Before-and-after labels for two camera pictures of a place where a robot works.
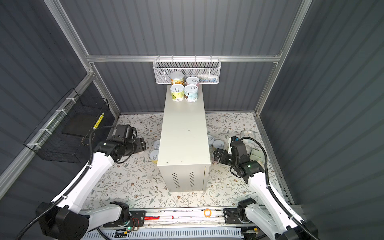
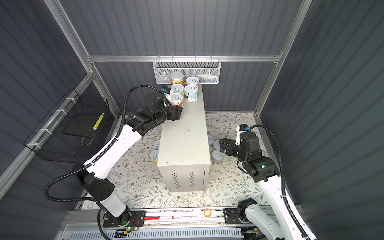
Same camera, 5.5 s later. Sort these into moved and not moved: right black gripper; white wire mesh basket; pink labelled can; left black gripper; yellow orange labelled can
Moved: left black gripper; right black gripper
Not moved: yellow orange labelled can; pink labelled can; white wire mesh basket
